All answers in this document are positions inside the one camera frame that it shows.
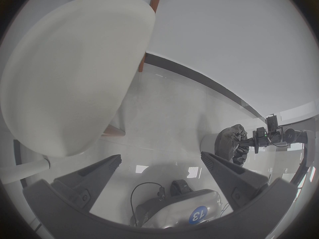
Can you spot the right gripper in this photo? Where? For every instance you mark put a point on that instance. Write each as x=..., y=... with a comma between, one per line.
x=256, y=146

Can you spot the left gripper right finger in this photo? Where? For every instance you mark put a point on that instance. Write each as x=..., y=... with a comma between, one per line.
x=236, y=183

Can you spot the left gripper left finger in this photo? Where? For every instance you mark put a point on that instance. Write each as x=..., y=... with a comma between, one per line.
x=84, y=185

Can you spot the black plastic bag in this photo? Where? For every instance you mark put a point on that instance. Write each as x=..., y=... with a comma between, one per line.
x=226, y=143

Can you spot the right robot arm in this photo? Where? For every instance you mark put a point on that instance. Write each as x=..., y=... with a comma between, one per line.
x=289, y=134

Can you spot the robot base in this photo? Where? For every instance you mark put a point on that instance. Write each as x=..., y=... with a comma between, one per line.
x=179, y=208

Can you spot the white trash bin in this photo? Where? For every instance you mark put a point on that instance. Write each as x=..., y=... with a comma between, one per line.
x=208, y=143

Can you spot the white padded wooden chair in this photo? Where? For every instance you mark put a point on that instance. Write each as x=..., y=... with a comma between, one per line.
x=74, y=71

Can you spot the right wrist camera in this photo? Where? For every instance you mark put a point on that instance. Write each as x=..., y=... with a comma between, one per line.
x=261, y=132

